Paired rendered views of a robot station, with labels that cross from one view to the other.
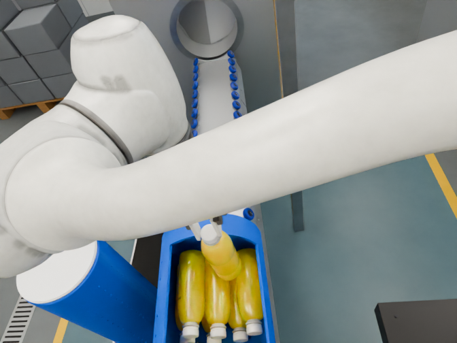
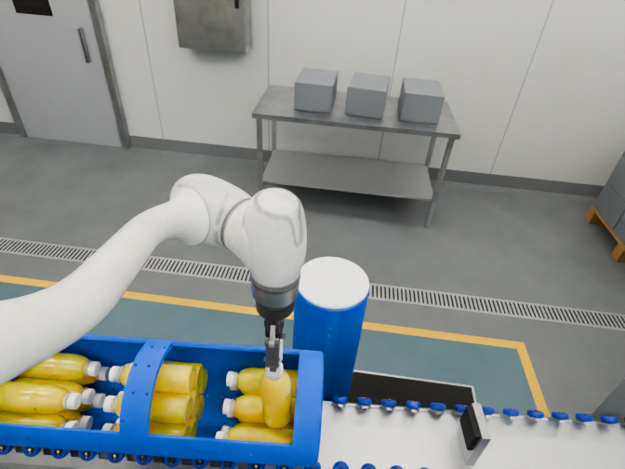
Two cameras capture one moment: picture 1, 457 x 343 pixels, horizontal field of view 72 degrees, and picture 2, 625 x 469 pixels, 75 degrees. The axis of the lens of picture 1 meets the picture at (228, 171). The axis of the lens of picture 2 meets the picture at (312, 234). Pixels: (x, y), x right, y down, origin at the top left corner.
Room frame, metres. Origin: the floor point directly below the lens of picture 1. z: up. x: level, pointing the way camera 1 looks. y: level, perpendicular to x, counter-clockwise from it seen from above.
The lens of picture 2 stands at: (0.31, -0.46, 2.12)
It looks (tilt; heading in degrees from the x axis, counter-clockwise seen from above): 38 degrees down; 79
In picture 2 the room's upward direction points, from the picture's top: 4 degrees clockwise
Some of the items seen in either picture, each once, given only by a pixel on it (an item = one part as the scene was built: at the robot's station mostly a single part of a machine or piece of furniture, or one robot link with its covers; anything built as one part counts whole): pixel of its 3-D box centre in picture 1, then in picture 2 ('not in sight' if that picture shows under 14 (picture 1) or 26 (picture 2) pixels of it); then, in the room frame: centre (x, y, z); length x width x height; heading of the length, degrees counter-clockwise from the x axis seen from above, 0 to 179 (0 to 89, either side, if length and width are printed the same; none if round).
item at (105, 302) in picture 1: (118, 301); (324, 353); (0.61, 0.63, 0.59); 0.28 x 0.28 x 0.88
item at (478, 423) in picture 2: not in sight; (470, 434); (0.89, 0.03, 1.00); 0.10 x 0.04 x 0.15; 79
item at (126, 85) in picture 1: (126, 92); (270, 232); (0.34, 0.09, 1.70); 0.13 x 0.11 x 0.16; 133
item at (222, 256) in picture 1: (220, 252); (275, 395); (0.35, 0.08, 1.22); 0.07 x 0.07 x 0.19
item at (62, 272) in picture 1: (57, 260); (332, 281); (0.61, 0.63, 1.03); 0.28 x 0.28 x 0.01
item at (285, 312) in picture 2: not in sight; (274, 309); (0.35, 0.08, 1.52); 0.08 x 0.07 x 0.09; 80
